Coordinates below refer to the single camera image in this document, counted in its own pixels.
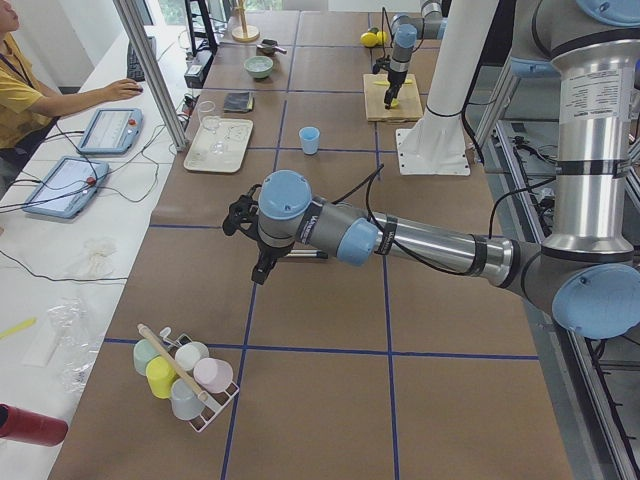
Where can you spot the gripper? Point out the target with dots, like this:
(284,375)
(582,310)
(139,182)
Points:
(268,253)
(393,81)

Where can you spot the steel muddler rod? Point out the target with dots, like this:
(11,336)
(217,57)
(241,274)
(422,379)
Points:
(307,253)

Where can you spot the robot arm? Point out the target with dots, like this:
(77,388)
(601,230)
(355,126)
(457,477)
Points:
(582,273)
(407,32)

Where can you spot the blue plastic cup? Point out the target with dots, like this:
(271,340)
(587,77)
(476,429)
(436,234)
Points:
(309,137)

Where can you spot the pink plastic cup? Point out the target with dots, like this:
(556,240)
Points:
(214,375)

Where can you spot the white plastic cup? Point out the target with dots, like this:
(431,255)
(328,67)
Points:
(188,355)

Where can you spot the pale green plastic cup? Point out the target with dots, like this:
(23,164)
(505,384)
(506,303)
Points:
(143,354)

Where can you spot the yellow plastic cup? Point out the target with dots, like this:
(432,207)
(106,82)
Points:
(160,376)

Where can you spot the pale blue-grey plastic cup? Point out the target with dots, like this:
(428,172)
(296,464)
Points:
(184,402)

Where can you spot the yellow plastic knife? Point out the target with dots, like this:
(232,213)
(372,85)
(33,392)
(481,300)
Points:
(387,83)

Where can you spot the cream bear serving tray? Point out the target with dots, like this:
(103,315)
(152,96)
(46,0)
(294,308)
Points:
(234,133)

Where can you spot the metal ice scoop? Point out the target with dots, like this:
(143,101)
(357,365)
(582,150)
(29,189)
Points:
(270,47)

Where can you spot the green bowl of ice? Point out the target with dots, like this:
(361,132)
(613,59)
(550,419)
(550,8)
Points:
(259,67)

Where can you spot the grey folded cloth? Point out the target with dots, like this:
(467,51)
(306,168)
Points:
(238,102)

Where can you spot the wooden mug tree stand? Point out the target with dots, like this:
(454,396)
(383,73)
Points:
(244,32)

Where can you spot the clear wine glass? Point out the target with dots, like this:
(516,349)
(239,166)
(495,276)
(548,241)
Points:
(210,123)

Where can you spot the white crumpled gloves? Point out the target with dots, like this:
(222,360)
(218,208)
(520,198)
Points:
(94,262)

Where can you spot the crumpled clear plastic bag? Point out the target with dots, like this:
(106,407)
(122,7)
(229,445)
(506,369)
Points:
(77,345)

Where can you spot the upper teach pendant tablet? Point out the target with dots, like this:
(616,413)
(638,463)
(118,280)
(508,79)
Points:
(111,131)

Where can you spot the teach pendant tablet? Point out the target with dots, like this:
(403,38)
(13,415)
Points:
(111,131)
(68,187)

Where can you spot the lower teach pendant tablet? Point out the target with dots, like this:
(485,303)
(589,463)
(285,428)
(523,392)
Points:
(68,187)

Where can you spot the black keyboard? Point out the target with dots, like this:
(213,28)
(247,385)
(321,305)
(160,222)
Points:
(134,69)

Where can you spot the person in yellow shirt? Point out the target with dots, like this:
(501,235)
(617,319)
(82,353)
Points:
(30,108)

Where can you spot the red bottle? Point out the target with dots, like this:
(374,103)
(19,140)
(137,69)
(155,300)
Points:
(31,427)

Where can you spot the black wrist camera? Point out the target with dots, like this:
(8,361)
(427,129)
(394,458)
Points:
(243,215)

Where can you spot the white wire cup rack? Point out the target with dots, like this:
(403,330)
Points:
(214,403)

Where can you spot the aluminium frame post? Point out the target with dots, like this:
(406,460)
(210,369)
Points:
(134,28)

